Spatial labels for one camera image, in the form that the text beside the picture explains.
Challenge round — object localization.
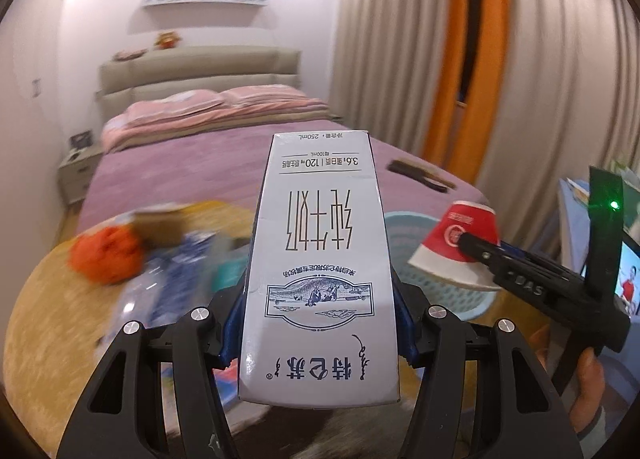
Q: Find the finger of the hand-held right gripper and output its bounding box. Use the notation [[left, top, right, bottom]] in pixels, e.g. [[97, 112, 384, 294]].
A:
[[497, 240, 587, 285], [459, 235, 586, 309]]

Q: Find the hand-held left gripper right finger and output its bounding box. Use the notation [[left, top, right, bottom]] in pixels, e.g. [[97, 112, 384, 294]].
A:
[[392, 279, 583, 459]]

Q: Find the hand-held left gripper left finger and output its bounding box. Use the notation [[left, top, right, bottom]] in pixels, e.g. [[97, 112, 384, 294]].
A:
[[55, 281, 251, 459]]

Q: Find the red paper cup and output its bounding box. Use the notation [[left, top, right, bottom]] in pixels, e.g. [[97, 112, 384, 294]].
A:
[[409, 200, 501, 290]]

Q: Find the light blue plastic basket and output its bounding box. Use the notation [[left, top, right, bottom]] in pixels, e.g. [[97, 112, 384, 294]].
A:
[[385, 210, 506, 325]]

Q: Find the white milk carton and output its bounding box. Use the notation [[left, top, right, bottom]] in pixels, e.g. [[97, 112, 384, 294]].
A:
[[237, 130, 402, 409]]

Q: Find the orange cloth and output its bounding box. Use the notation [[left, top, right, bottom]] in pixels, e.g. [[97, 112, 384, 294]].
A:
[[69, 226, 146, 285]]

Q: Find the person's right hand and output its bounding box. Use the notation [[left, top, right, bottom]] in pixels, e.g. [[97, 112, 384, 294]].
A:
[[570, 351, 608, 440]]

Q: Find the teal packet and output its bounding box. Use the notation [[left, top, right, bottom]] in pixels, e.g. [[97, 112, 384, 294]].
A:
[[212, 234, 251, 292]]

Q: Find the blue and white packet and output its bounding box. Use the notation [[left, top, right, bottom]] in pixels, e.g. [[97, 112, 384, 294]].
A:
[[120, 231, 216, 330]]

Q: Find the orange curtain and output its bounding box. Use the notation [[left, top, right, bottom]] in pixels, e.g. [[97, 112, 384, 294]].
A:
[[422, 0, 471, 160], [450, 0, 509, 185]]

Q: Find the purple bedspread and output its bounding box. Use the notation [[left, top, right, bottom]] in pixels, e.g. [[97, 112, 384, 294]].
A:
[[80, 126, 488, 240]]

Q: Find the round yellow panda rug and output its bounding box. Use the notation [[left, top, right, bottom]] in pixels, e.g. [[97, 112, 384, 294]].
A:
[[2, 199, 501, 452]]

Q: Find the beige curtain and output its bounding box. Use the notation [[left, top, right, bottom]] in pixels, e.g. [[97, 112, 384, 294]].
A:
[[327, 0, 453, 160], [475, 0, 640, 200]]

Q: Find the pink folded duvet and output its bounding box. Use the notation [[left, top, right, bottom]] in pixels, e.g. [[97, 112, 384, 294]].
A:
[[101, 98, 331, 154]]

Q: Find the white nightstand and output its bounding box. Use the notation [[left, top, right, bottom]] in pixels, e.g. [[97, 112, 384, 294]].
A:
[[57, 144, 103, 205]]

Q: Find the pink pillow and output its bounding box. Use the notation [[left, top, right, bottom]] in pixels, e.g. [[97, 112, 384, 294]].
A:
[[220, 84, 308, 107], [125, 90, 223, 125]]

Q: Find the bed with beige headboard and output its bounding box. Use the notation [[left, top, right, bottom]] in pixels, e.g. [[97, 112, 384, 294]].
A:
[[80, 46, 488, 240]]

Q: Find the black brush with wooden handle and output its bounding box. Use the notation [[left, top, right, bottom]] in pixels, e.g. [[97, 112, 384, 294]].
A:
[[387, 159, 456, 192]]

